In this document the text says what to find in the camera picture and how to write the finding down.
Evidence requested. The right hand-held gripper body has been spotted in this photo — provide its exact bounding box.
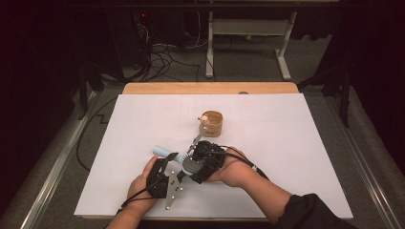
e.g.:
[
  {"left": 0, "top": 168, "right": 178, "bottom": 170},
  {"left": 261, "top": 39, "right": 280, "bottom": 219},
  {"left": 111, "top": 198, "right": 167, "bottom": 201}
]
[{"left": 187, "top": 126, "right": 227, "bottom": 180}]

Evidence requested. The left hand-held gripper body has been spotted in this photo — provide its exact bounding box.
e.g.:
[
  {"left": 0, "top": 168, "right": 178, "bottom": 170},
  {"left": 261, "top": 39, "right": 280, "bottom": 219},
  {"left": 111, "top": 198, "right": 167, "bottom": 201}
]
[{"left": 146, "top": 156, "right": 185, "bottom": 211}]

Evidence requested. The light blue hairbrush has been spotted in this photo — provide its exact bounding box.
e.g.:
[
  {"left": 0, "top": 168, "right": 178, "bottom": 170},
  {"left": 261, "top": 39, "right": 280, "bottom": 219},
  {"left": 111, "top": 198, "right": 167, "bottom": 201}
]
[{"left": 152, "top": 145, "right": 205, "bottom": 177}]

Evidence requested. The tan pot with bear figure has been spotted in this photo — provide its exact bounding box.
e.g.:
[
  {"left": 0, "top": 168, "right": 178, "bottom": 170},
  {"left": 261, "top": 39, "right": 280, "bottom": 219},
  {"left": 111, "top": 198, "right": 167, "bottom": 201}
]
[{"left": 198, "top": 110, "right": 224, "bottom": 138}]

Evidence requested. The person's left hand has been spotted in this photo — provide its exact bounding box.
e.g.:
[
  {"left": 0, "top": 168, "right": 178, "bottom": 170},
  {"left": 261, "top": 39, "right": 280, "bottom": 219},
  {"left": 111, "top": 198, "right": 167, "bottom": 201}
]
[{"left": 127, "top": 155, "right": 160, "bottom": 209}]

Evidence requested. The person's right hand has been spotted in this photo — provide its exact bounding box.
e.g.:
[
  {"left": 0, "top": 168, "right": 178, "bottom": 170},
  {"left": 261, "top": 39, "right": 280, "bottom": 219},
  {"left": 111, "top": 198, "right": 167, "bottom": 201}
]
[{"left": 206, "top": 146, "right": 257, "bottom": 189}]

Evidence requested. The white table mat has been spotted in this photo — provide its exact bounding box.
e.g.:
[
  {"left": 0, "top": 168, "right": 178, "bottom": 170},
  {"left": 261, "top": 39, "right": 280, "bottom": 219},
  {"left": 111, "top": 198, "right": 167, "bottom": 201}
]
[{"left": 74, "top": 93, "right": 353, "bottom": 220}]

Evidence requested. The black stand leg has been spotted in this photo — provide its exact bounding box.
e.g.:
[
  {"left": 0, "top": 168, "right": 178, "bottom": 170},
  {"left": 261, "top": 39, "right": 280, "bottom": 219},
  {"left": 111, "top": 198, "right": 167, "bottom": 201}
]
[
  {"left": 297, "top": 63, "right": 352, "bottom": 128},
  {"left": 77, "top": 63, "right": 104, "bottom": 120}
]

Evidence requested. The black sleeve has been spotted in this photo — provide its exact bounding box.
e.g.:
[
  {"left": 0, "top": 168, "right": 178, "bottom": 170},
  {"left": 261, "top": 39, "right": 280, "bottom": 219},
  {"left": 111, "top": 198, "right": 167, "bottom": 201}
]
[{"left": 273, "top": 193, "right": 361, "bottom": 229}]

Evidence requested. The black computer tower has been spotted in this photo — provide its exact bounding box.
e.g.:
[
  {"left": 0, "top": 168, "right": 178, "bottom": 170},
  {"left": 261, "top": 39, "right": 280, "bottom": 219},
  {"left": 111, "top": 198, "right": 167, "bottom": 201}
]
[{"left": 106, "top": 9, "right": 151, "bottom": 70}]

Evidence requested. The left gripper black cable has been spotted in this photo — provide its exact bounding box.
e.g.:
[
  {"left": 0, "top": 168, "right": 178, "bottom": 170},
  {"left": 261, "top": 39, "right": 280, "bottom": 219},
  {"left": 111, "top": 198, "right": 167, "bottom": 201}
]
[{"left": 117, "top": 177, "right": 163, "bottom": 215}]

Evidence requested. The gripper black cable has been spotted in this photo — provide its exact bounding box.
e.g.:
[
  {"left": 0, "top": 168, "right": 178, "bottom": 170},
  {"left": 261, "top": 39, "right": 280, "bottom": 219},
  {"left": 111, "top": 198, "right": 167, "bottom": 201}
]
[
  {"left": 117, "top": 177, "right": 163, "bottom": 215},
  {"left": 203, "top": 145, "right": 271, "bottom": 181}
]

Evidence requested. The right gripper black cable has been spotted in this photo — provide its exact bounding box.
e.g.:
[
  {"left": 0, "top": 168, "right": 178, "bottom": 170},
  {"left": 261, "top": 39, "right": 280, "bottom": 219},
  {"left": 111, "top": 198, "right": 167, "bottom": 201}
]
[{"left": 203, "top": 145, "right": 271, "bottom": 181}]

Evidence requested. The long black floor cable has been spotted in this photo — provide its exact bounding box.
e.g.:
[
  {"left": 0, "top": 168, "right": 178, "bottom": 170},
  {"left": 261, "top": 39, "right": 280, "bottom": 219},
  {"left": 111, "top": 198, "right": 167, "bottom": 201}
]
[{"left": 75, "top": 94, "right": 118, "bottom": 173}]

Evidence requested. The tangle of black floor cables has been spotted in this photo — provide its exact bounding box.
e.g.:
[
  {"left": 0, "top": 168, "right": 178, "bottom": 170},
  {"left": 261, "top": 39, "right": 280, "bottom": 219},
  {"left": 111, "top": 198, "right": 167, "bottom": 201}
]
[{"left": 133, "top": 22, "right": 204, "bottom": 84}]

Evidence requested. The aluminium floor rail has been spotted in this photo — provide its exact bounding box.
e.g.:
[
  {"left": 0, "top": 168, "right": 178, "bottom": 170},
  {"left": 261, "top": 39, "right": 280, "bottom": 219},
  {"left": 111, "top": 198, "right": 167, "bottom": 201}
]
[
  {"left": 18, "top": 92, "right": 99, "bottom": 229},
  {"left": 324, "top": 94, "right": 405, "bottom": 229}
]

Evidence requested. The white hanging cable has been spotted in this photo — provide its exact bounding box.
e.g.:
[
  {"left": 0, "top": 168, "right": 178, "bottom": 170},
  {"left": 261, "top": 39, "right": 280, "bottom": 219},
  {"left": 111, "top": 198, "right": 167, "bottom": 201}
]
[{"left": 196, "top": 11, "right": 203, "bottom": 46}]

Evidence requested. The white metal desk frame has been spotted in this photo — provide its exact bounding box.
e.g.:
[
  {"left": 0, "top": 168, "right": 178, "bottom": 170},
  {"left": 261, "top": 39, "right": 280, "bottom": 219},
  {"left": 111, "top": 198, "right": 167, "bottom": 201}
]
[{"left": 204, "top": 10, "right": 299, "bottom": 81}]

